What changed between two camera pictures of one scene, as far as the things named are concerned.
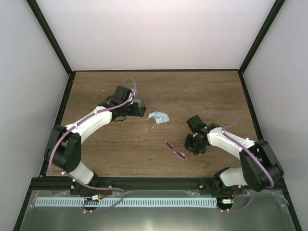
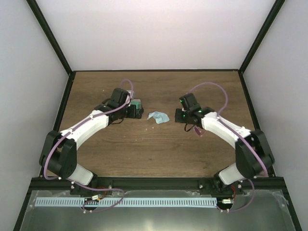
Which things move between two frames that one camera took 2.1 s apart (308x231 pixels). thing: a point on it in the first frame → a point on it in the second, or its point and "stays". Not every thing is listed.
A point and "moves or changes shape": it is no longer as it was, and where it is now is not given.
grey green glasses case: (140, 104) stays
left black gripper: (135, 112) stays
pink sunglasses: (180, 155) moves or changes shape
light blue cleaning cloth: (159, 117) stays
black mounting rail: (62, 183) stays
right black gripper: (188, 146) → (178, 116)
